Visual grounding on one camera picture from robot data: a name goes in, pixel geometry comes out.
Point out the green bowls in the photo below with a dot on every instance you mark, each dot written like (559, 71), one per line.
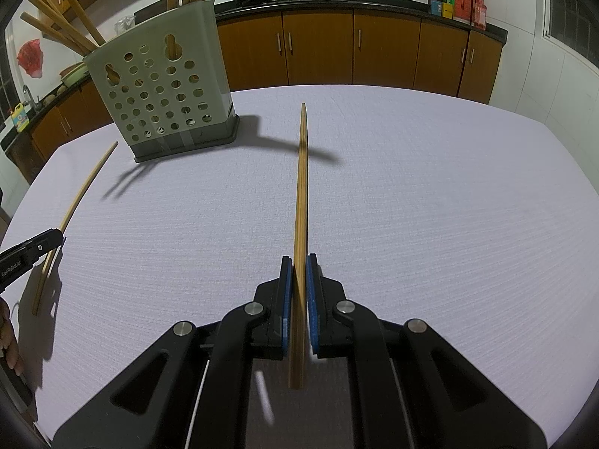
(72, 75)

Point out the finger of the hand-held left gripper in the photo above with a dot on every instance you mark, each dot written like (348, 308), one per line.
(47, 242)

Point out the person's left hand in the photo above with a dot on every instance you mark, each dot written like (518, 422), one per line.
(8, 336)

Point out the grey perforated chopstick holder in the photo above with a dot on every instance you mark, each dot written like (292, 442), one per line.
(164, 89)

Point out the lavender tablecloth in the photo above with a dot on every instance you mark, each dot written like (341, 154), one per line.
(397, 220)

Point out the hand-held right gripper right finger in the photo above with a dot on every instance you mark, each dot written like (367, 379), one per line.
(312, 304)

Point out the metal faucet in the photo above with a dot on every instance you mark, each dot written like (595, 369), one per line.
(29, 97)

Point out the red plastic bag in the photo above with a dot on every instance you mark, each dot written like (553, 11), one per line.
(30, 58)

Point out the clear plastic jug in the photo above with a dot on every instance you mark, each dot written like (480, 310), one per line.
(125, 24)

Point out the window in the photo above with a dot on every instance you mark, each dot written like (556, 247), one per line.
(573, 18)

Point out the yellow detergent bottle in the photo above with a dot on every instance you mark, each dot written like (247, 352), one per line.
(20, 118)

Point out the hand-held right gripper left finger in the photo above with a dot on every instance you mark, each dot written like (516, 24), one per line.
(286, 304)

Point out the black kitchen countertop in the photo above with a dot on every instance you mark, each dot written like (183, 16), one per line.
(374, 4)

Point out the wooden kitchen cabinets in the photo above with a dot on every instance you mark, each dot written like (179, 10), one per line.
(383, 51)

